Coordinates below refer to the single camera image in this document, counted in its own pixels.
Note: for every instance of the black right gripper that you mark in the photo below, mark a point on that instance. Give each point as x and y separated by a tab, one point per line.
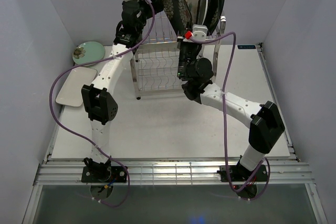
184	43

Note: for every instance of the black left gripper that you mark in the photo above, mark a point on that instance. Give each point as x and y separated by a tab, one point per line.
156	1

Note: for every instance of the black floral plate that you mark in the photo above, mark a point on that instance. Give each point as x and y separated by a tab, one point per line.
212	17
178	15

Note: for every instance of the round white teal-rimmed plate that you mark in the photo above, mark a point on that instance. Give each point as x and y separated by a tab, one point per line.
202	11

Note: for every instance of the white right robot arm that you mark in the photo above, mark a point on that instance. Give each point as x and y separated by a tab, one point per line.
263	120

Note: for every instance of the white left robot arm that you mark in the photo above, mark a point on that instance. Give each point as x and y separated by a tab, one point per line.
97	97

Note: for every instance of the stainless steel dish rack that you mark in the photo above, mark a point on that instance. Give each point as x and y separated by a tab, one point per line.
155	63

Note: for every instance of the blue table label sticker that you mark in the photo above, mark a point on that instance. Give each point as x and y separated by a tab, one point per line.
246	47

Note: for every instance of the mint green round plate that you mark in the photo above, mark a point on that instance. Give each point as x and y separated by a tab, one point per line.
86	52

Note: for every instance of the white rectangular plate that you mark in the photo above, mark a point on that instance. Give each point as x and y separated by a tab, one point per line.
70	92

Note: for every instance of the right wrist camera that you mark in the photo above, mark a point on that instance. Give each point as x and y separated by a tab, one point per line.
198	35

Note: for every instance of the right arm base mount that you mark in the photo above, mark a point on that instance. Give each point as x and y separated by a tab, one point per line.
241	174

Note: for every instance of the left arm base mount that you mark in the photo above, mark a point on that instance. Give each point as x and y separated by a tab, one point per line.
94	172

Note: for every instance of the aluminium table edge rail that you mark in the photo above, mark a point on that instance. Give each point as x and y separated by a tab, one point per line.
169	173

